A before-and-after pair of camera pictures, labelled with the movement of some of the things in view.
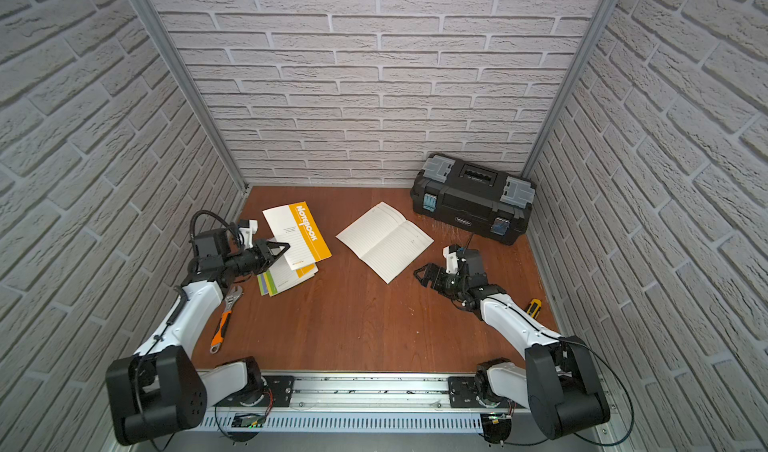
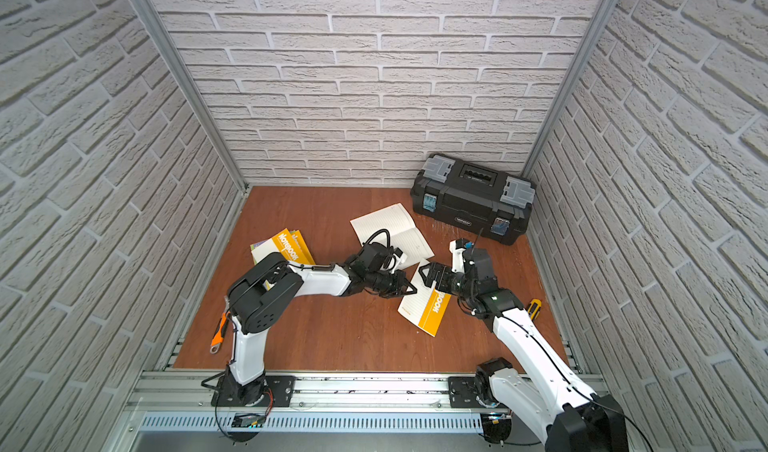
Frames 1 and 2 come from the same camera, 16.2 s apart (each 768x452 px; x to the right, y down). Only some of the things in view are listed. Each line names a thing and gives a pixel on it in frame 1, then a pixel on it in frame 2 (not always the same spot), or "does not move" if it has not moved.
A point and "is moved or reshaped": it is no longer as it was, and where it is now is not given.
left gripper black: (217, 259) -> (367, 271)
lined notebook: (293, 225) is moved or reshaped
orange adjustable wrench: (230, 300) does not move
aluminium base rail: (365, 393) does not move
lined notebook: (387, 242) is moved or reshaped
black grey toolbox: (479, 199) does not move
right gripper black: (431, 270) does not move
